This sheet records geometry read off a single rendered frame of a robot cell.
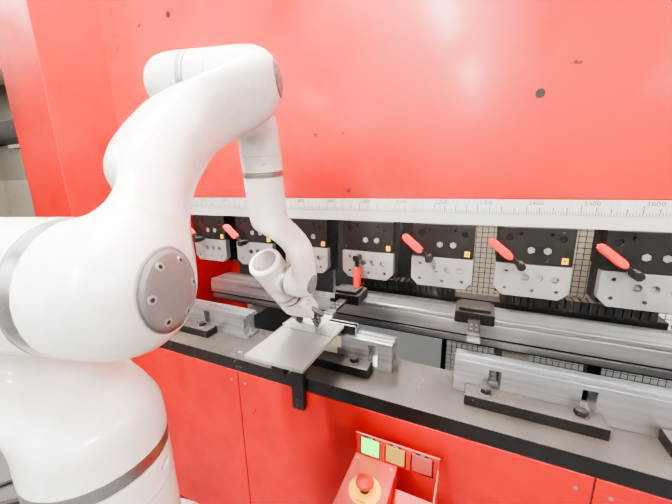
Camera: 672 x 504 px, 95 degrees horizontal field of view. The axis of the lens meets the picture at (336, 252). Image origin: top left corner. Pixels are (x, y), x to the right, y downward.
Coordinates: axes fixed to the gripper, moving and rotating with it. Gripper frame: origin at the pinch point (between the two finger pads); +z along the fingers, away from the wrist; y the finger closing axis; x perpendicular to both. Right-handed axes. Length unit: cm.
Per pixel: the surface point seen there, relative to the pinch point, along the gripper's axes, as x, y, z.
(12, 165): -257, 872, 101
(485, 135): -35, -47, -38
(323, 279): -11.8, -3.0, -5.7
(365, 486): 35.4, -28.9, -1.6
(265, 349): 14.6, 4.0, -9.2
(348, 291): -20.1, -3.5, 15.6
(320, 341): 7.2, -8.0, -3.0
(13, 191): -220, 889, 142
